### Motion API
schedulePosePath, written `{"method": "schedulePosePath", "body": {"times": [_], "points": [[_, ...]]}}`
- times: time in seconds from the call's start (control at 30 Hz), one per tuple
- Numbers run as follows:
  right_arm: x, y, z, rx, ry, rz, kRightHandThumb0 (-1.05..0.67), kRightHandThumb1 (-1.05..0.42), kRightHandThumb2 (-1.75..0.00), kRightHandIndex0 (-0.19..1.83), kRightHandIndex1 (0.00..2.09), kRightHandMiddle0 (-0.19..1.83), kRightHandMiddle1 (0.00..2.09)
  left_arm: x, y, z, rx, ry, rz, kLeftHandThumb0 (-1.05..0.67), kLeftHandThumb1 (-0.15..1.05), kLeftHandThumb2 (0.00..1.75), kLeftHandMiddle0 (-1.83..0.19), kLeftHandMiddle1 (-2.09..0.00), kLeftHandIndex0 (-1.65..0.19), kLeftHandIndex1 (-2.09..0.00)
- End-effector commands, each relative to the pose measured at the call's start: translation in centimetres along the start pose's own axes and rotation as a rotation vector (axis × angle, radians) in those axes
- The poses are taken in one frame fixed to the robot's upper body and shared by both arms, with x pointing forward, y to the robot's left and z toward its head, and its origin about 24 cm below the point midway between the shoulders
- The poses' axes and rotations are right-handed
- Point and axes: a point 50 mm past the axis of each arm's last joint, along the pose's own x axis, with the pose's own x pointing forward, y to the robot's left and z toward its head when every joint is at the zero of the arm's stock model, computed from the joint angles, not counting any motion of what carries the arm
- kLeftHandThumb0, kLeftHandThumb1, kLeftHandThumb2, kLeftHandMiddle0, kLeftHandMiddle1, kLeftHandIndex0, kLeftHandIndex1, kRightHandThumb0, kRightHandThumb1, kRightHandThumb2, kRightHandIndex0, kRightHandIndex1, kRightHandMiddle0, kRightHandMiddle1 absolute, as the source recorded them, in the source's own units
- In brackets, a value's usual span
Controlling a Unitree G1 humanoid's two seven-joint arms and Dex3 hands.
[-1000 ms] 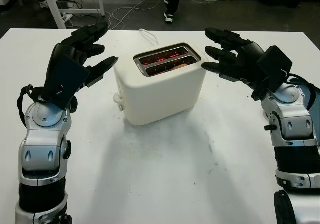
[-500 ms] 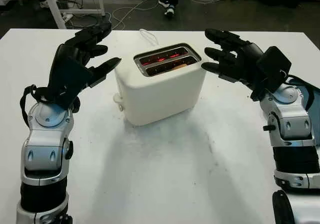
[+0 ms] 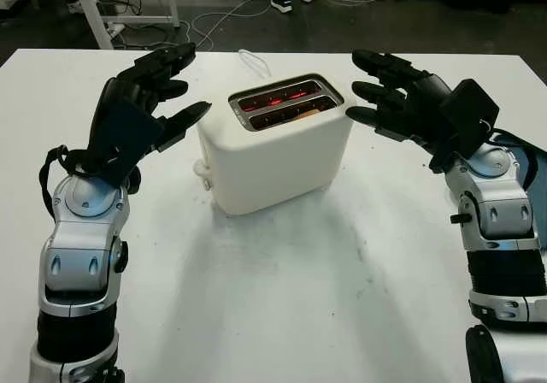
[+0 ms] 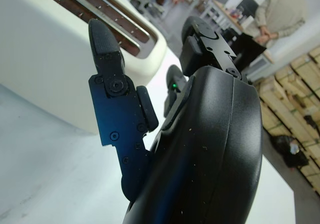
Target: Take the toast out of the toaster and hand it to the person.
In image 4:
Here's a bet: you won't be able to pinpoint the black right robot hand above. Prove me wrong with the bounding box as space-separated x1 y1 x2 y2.
87 15 263 224

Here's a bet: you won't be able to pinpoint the person's left hand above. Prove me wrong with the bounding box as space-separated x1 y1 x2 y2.
258 26 270 45

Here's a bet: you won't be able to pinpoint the person's right hand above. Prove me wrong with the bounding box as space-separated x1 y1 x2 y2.
266 31 280 42

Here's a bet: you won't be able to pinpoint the person in cream sweater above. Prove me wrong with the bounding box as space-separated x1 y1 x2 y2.
232 0 315 71

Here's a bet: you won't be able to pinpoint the white two-slot toaster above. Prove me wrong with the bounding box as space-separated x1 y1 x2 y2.
0 0 168 136

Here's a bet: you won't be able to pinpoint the small white side table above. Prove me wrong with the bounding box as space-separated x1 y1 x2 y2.
246 51 275 84

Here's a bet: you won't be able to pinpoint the stacked tan shipping crates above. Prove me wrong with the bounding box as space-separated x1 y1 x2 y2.
257 46 320 192

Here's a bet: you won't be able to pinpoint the black rubbish bag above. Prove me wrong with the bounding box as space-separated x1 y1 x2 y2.
269 133 310 169

